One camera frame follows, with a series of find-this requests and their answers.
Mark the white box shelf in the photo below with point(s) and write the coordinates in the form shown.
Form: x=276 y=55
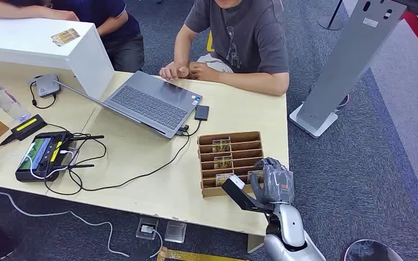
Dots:
x=21 y=43

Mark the small black external drive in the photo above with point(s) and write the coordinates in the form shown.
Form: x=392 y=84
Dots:
x=201 y=112

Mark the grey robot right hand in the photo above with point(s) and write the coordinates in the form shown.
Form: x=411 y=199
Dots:
x=275 y=183

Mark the grey kiosk stand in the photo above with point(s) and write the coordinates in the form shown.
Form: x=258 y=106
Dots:
x=349 y=57

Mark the table leg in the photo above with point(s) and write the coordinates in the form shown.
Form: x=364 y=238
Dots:
x=254 y=244

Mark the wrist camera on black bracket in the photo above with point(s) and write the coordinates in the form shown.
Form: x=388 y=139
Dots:
x=236 y=182

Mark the person's left hand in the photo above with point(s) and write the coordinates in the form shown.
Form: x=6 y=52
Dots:
x=200 y=71

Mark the gold floor frame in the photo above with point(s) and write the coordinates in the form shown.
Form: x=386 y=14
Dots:
x=194 y=257

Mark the round black base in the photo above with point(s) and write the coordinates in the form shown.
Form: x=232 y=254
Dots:
x=371 y=252

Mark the black remote controller with screen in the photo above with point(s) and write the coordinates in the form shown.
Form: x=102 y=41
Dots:
x=39 y=155

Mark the card sticker on white box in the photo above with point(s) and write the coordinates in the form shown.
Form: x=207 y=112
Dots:
x=65 y=37

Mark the black stanchion post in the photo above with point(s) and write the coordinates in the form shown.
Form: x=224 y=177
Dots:
x=329 y=23

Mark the clear plastic water bottle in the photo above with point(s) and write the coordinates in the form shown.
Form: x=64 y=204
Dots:
x=5 y=101

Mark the grey laptop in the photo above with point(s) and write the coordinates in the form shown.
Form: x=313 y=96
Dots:
x=147 y=104

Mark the wooden slotted card holder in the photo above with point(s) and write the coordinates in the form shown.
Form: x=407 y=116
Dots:
x=245 y=144

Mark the closed floor socket cover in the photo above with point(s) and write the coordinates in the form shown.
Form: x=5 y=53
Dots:
x=175 y=231

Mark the yellow chair part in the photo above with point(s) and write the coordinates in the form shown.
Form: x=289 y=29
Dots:
x=209 y=43

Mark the floor socket with plug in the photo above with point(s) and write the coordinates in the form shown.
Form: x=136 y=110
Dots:
x=147 y=228

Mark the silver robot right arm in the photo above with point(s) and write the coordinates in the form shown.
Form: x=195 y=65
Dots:
x=292 y=223

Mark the person in dark blue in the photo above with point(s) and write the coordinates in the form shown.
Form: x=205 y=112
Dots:
x=119 y=39

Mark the hand of blue person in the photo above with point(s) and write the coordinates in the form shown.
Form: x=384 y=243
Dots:
x=64 y=16

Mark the person in grey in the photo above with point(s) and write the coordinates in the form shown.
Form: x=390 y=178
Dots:
x=245 y=32

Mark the black power bank yellow stripe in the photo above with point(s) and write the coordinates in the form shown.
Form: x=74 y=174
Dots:
x=28 y=126

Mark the person's right hand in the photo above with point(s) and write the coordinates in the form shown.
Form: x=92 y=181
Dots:
x=173 y=72

